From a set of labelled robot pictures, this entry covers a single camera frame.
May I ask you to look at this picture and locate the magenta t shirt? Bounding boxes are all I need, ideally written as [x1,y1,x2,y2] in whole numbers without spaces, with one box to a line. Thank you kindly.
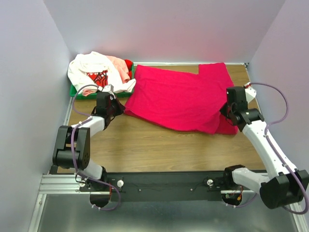
[125,63,238,135]

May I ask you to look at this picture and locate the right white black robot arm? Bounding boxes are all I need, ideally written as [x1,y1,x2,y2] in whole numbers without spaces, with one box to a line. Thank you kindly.
[220,83,309,215]

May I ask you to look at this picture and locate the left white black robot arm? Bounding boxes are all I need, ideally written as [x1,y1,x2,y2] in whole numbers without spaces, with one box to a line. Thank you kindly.
[53,92,125,191]

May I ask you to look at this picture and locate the green plastic bin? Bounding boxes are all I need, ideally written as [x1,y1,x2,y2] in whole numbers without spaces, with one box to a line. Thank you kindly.
[70,65,135,100]

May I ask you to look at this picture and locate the white printed t shirt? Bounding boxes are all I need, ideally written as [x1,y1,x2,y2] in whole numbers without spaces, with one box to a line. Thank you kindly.
[68,51,136,97]

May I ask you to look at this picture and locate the light pink t shirt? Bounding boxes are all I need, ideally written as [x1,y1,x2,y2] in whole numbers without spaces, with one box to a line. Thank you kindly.
[81,52,136,93]

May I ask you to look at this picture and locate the red t shirt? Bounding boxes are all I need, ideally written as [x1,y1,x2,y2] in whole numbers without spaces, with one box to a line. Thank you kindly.
[125,59,133,79]

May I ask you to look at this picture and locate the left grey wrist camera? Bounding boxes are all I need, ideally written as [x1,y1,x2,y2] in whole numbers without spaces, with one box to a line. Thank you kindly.
[102,85,113,94]

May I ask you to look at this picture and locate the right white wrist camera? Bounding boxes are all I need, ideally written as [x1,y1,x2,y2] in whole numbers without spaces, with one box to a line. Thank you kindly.
[243,82,257,103]

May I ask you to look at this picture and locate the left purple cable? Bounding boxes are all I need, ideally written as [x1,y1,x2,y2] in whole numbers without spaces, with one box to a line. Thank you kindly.
[71,84,121,212]

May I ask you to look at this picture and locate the purple cable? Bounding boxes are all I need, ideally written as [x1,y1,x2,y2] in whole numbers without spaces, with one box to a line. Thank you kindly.
[71,84,121,212]
[225,83,309,215]

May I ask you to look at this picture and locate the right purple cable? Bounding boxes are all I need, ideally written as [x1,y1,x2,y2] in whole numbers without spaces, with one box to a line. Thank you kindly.
[225,83,309,215]

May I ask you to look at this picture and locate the aluminium frame rail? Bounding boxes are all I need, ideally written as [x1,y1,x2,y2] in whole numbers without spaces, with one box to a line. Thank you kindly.
[29,173,309,232]

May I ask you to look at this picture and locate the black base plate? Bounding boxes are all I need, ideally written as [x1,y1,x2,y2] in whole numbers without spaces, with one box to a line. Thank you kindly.
[79,170,252,203]

